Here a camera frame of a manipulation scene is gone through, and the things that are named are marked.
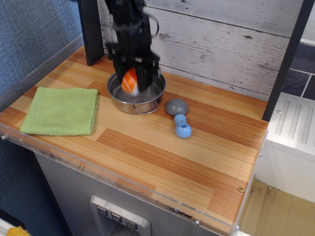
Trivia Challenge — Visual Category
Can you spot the orange white toy sushi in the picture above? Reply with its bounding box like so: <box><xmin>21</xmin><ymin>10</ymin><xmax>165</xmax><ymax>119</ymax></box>
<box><xmin>121</xmin><ymin>67</ymin><xmax>139</xmax><ymax>96</ymax></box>

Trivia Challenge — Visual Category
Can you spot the black right shelf post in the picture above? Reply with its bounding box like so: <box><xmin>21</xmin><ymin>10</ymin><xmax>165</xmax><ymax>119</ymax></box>
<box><xmin>262</xmin><ymin>0</ymin><xmax>315</xmax><ymax>122</ymax></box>

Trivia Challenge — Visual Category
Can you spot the stainless steel pot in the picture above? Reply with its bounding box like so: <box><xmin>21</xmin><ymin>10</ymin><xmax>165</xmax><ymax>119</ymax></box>
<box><xmin>107</xmin><ymin>73</ymin><xmax>166</xmax><ymax>114</ymax></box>

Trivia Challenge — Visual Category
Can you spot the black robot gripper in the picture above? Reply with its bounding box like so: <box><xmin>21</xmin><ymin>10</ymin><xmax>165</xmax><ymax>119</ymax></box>
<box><xmin>106</xmin><ymin>23</ymin><xmax>159</xmax><ymax>91</ymax></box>

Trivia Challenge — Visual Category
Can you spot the silver dispenser button panel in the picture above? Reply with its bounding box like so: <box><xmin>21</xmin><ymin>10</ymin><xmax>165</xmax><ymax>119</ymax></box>
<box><xmin>90</xmin><ymin>195</ymin><xmax>151</xmax><ymax>236</ymax></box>

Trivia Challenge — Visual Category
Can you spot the yellow object at corner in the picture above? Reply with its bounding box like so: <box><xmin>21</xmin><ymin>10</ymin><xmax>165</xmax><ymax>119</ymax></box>
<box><xmin>6</xmin><ymin>227</ymin><xmax>31</xmax><ymax>236</ymax></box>

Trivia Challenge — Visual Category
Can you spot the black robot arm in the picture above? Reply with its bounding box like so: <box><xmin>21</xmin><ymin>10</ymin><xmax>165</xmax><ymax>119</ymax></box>
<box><xmin>105</xmin><ymin>0</ymin><xmax>160</xmax><ymax>91</ymax></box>

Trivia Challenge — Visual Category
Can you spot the white ribbed drainboard unit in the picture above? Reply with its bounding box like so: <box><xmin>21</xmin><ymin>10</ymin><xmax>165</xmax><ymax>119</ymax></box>
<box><xmin>255</xmin><ymin>93</ymin><xmax>315</xmax><ymax>202</ymax></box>

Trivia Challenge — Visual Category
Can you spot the grey blue toy scoop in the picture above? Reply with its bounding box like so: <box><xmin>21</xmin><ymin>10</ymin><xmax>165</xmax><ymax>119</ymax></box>
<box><xmin>166</xmin><ymin>98</ymin><xmax>191</xmax><ymax>138</ymax></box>

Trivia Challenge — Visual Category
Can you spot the green folded cloth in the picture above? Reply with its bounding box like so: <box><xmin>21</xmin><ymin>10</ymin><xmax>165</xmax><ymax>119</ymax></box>
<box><xmin>20</xmin><ymin>87</ymin><xmax>98</xmax><ymax>136</ymax></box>

